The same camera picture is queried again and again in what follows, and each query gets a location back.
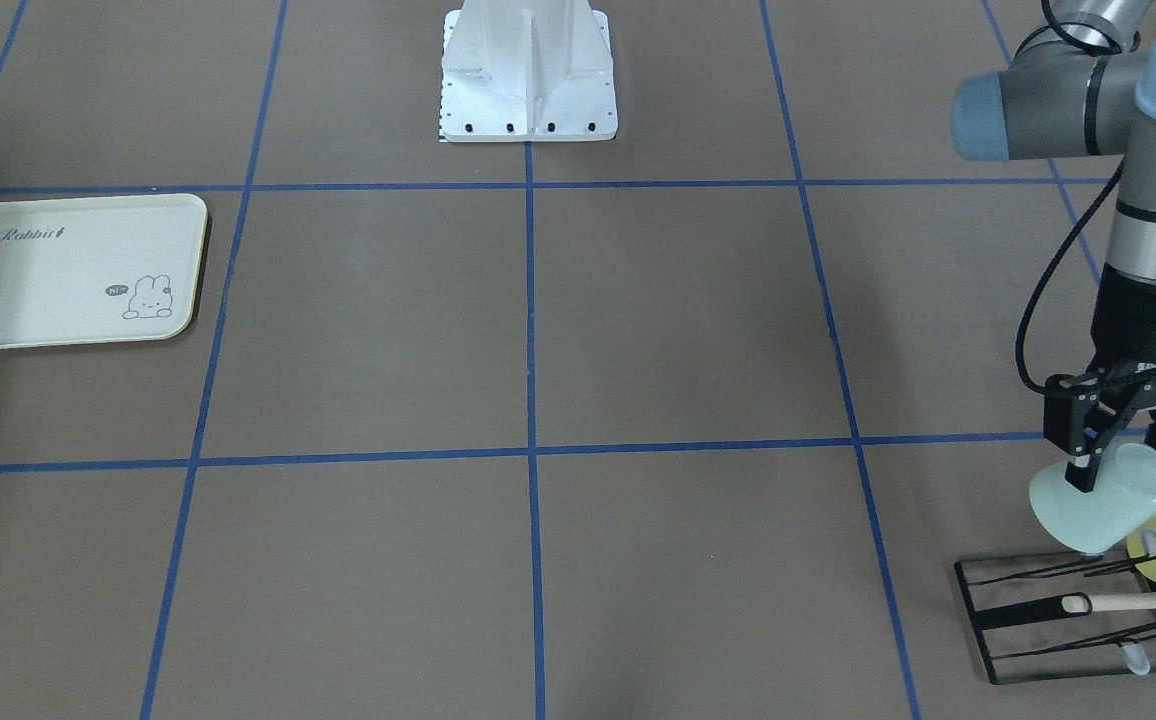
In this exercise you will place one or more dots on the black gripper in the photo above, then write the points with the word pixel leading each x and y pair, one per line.
pixel 1146 322

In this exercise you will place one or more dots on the pale green plastic cup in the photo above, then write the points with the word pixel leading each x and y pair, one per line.
pixel 1122 499

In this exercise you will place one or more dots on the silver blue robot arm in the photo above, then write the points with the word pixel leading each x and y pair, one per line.
pixel 1082 86

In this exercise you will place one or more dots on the cream rabbit print tray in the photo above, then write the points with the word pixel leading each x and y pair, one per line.
pixel 99 270

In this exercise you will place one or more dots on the black wire cup rack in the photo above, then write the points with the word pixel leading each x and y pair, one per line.
pixel 1043 617

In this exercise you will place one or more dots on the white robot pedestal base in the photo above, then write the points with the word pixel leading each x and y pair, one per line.
pixel 527 71

